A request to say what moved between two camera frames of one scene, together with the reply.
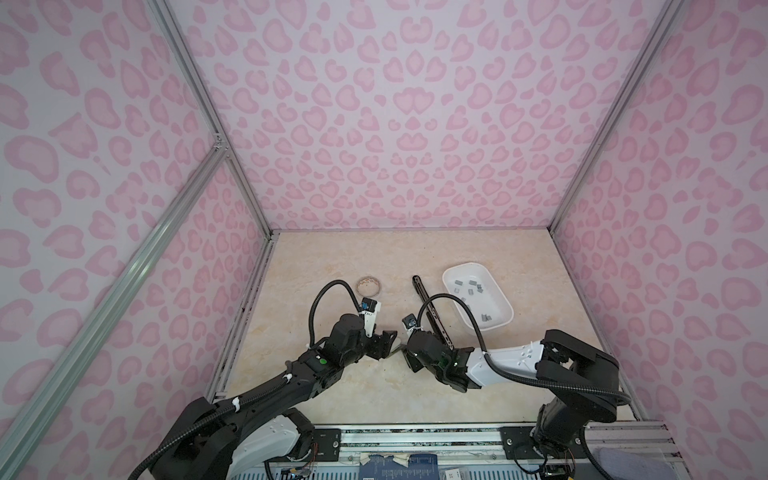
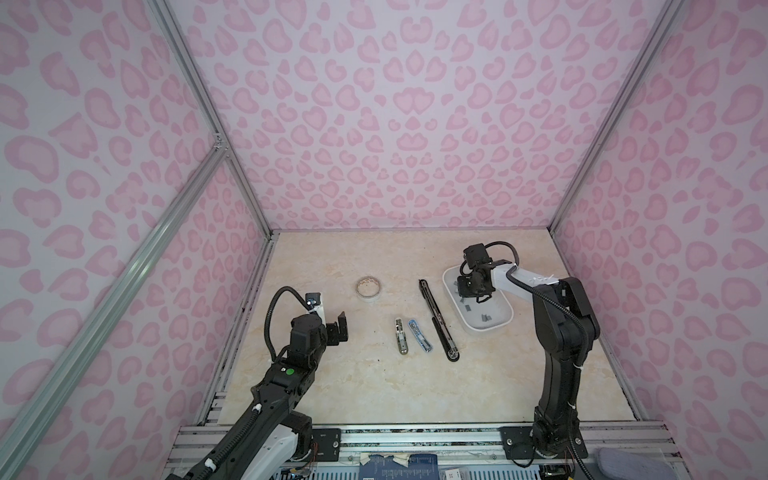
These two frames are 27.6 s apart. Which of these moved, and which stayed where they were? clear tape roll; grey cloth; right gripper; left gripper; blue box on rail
Moved: left gripper; right gripper
Stayed: blue box on rail; grey cloth; clear tape roll
